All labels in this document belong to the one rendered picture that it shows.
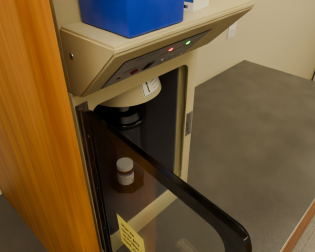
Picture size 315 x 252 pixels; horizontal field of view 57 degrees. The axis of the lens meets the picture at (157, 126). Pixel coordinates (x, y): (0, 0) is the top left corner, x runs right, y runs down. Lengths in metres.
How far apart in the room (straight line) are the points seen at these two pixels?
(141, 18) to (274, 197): 0.74
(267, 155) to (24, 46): 0.93
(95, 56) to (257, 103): 1.11
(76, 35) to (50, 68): 0.08
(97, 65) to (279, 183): 0.78
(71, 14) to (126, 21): 0.10
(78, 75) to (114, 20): 0.10
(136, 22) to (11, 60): 0.15
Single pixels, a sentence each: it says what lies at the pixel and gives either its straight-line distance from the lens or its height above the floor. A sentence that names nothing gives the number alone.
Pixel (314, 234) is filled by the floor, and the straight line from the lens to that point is 2.20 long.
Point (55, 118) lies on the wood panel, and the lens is 0.35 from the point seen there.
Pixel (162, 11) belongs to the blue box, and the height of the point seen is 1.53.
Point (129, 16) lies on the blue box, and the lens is 0.35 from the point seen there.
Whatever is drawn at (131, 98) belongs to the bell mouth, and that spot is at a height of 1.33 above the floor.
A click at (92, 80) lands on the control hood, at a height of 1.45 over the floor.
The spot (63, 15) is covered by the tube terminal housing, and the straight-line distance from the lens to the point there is 0.43.
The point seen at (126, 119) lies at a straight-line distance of 0.67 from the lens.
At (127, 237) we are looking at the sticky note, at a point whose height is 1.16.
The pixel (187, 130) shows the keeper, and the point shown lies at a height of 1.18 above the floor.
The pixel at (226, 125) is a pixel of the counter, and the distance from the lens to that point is 1.22.
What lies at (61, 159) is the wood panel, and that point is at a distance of 0.38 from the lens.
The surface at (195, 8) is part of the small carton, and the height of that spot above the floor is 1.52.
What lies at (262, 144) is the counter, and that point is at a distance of 1.16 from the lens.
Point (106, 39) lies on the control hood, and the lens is 0.36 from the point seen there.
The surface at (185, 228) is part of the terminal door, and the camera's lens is 0.36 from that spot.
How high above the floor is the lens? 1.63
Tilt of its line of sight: 35 degrees down
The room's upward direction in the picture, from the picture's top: straight up
